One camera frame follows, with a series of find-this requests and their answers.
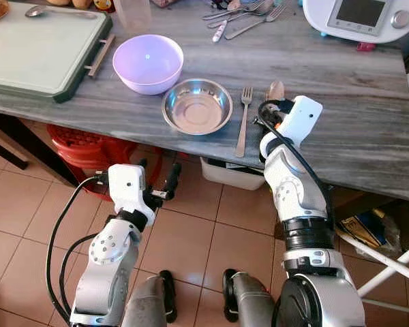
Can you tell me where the plain metal fork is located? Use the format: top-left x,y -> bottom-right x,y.
234,86 -> 254,159

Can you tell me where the white plastic box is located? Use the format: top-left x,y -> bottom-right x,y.
200,157 -> 267,191

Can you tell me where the red plastic basket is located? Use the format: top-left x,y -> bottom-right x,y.
46,124 -> 166,200

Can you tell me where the stainless steel bowl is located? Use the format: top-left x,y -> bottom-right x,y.
162,78 -> 234,136

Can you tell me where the silver cutlery piece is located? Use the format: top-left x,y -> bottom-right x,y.
203,2 -> 267,21
208,8 -> 273,29

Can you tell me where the white kitchen appliance with screen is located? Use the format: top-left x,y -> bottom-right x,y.
302,0 -> 409,46

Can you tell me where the black robot left foot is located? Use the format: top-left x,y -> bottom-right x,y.
158,270 -> 178,324

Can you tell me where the black robot foot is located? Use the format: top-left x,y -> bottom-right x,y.
222,268 -> 240,323
158,270 -> 178,324

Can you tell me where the lilac plastic bowl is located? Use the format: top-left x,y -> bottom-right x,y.
112,34 -> 185,95

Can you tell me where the grey robot left leg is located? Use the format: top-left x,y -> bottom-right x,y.
121,275 -> 168,327

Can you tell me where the grey robot leg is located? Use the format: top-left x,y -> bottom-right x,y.
230,271 -> 279,327
121,275 -> 168,327

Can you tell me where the black robot right foot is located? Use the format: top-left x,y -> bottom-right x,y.
222,268 -> 240,323

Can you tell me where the dark wooden table leg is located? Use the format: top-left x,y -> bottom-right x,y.
0,112 -> 62,186

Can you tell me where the grey robot right leg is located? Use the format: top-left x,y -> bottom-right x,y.
230,271 -> 279,327

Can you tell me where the blue yellow plastic bag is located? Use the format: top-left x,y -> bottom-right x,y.
337,208 -> 403,258

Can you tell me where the clear plastic cup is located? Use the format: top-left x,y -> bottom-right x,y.
112,0 -> 153,31

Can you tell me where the green rimmed serving tray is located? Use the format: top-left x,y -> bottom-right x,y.
0,0 -> 115,104

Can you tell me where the long silver spoon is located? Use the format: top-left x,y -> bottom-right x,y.
24,5 -> 100,20

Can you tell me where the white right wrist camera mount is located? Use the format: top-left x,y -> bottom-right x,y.
276,95 -> 324,147

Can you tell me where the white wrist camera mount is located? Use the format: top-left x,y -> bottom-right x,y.
276,95 -> 324,147
107,163 -> 157,225

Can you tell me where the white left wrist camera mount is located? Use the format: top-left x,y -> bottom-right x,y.
107,163 -> 157,225

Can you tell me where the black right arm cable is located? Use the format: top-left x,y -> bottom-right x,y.
258,100 -> 335,229

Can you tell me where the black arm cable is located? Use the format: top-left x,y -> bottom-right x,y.
45,176 -> 113,324
258,100 -> 335,229

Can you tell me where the silver fork with long handle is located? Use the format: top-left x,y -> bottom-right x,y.
224,3 -> 288,40

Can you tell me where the white handled utensil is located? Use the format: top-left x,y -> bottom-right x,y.
211,19 -> 230,44

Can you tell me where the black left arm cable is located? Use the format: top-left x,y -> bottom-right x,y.
45,176 -> 113,324

